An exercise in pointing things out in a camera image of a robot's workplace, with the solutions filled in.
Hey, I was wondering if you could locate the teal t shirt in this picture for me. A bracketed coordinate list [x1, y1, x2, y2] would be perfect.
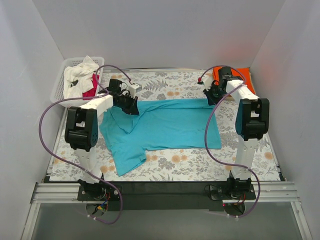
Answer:
[99, 98, 222, 176]

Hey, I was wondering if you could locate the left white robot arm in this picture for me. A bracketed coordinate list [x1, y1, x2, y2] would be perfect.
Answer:
[64, 79, 142, 200]

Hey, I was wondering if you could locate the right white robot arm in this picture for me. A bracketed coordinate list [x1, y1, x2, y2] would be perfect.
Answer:
[197, 65, 270, 201]

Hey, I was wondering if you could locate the magenta t shirt in basket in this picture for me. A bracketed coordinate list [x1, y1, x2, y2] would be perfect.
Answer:
[82, 73, 100, 97]

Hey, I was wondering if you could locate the folded orange t shirt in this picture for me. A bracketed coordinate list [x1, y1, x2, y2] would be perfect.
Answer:
[212, 66, 256, 94]

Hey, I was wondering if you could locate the white t shirt in basket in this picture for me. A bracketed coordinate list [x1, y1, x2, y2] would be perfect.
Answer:
[63, 55, 99, 99]

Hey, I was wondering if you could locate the white plastic laundry basket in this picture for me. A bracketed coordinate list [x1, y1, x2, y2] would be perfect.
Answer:
[50, 57, 89, 108]

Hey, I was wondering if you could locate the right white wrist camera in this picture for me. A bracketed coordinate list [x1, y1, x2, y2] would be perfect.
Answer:
[197, 75, 214, 91]

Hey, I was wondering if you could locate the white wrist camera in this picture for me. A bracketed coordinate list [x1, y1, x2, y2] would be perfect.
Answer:
[127, 83, 142, 99]
[197, 75, 214, 91]

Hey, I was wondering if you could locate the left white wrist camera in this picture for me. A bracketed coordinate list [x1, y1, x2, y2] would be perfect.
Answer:
[127, 83, 142, 99]

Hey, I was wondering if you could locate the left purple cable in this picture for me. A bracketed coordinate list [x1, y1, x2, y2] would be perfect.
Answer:
[38, 64, 136, 225]

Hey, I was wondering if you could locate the purple cable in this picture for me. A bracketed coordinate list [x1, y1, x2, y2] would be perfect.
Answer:
[197, 65, 262, 219]
[38, 64, 136, 225]

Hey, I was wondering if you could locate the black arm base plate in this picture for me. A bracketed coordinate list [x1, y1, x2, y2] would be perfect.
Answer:
[77, 180, 258, 212]

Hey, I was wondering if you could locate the aluminium frame rail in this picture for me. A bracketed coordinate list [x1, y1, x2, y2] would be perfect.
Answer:
[30, 181, 301, 203]

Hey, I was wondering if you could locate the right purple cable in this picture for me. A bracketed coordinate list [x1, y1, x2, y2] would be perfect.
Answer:
[197, 65, 262, 219]

